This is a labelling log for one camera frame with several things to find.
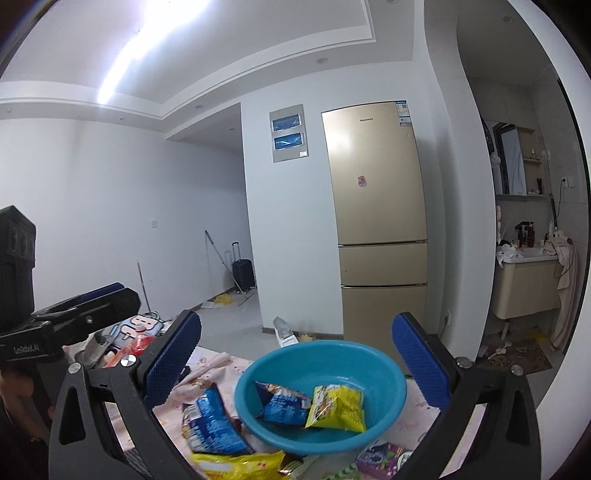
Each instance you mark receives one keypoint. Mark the broom stick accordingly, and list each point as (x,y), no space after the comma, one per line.
(143,286)

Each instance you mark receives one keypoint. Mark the mirror cabinet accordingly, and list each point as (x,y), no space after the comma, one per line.
(512,157)

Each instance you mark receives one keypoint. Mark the yellow bag on floor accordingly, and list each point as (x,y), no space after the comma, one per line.
(223,299)

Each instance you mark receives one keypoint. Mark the wall outlet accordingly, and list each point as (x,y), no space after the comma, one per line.
(567,181)

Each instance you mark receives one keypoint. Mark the white pointed appliance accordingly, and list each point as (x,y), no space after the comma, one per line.
(284,332)

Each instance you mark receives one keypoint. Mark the dark pump bottle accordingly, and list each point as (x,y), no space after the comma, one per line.
(526,235)

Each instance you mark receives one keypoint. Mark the purple snack packet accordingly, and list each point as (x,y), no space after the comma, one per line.
(381,461)

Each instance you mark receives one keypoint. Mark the brown floor rug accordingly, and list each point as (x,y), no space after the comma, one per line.
(517,357)

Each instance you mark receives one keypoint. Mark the large blue snack packet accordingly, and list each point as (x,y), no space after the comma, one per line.
(214,422)

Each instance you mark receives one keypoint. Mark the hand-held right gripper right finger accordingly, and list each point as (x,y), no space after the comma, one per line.
(420,364)

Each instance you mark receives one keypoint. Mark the refrigerator sticker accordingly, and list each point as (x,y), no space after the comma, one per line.
(361,181)

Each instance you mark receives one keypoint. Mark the hanging towel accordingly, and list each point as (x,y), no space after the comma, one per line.
(568,295)

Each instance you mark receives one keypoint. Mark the small cardboard box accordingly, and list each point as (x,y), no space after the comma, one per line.
(308,338)

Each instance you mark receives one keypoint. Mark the dark suitcase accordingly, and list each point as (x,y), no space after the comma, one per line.
(243,274)

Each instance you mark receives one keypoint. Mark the grey electrical panel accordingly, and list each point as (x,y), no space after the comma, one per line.
(288,134)

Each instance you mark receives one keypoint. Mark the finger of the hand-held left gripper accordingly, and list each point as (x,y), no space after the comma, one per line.
(104,290)
(106,309)

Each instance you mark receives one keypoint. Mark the beige sink cabinet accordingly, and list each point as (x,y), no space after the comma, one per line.
(526,286)

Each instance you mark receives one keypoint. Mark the yellow clear snack packet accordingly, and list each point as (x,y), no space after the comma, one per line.
(235,466)

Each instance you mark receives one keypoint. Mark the small blue snack packet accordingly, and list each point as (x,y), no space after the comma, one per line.
(284,404)

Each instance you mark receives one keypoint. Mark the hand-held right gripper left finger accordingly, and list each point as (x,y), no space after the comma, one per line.
(171,362)

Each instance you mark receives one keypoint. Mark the cartoon print bag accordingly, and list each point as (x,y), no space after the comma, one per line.
(143,323)

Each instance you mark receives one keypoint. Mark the ceiling light strip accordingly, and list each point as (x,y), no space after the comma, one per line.
(138,50)

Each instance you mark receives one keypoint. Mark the red drink bottle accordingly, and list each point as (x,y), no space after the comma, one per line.
(134,344)

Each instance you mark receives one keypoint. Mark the white mop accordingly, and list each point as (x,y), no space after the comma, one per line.
(221,263)

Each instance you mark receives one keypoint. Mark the gold refrigerator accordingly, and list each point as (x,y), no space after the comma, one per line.
(374,207)

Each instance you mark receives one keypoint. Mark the blue plastic basin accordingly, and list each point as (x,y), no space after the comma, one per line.
(323,369)

